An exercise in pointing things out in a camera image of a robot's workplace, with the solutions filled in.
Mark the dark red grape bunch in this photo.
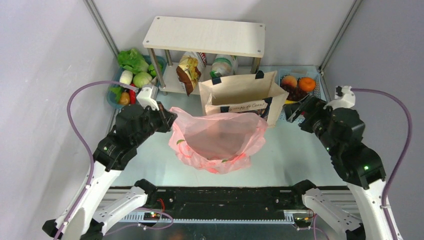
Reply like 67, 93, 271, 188
280, 84, 308, 102

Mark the yellow banana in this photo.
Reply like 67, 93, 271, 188
284, 100, 297, 105

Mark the beige canvas tote bag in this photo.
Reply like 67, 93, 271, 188
199, 71, 289, 128

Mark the pink plastic grocery bag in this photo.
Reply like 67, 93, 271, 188
168, 107, 268, 174

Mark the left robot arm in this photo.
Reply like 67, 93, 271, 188
42, 102, 178, 240

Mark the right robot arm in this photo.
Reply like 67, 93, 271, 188
284, 93, 402, 240

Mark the orange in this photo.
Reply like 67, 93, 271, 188
298, 77, 317, 92

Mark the light blue fruit basket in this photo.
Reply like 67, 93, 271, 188
276, 65, 323, 121

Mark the peach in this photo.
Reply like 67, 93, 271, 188
280, 75, 298, 88

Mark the silver grey fish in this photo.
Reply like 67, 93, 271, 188
149, 76, 158, 86

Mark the red chili pepper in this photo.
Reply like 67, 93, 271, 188
128, 89, 137, 105

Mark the brown potato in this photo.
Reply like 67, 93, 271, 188
118, 91, 131, 106

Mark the round green cabbage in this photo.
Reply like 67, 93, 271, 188
132, 71, 153, 88

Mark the green bell pepper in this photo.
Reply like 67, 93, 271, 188
147, 64, 157, 78

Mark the white radish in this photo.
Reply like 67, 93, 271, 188
119, 70, 134, 85

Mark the brown chips bag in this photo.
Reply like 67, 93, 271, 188
176, 51, 207, 96

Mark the teal plastic vegetable basket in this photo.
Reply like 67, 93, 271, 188
106, 56, 168, 110

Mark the green leafy lettuce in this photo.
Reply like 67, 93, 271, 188
117, 48, 149, 75

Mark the green white snack bag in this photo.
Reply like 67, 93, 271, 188
209, 54, 238, 79

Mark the white wooden two-tier shelf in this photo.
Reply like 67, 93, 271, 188
142, 16, 266, 94

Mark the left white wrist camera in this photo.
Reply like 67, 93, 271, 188
136, 84, 159, 111

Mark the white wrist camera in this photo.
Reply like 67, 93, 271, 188
136, 84, 159, 111
323, 85, 356, 110

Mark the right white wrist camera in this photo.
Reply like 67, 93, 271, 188
323, 85, 356, 110

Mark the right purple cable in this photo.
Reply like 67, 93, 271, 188
351, 88, 413, 240

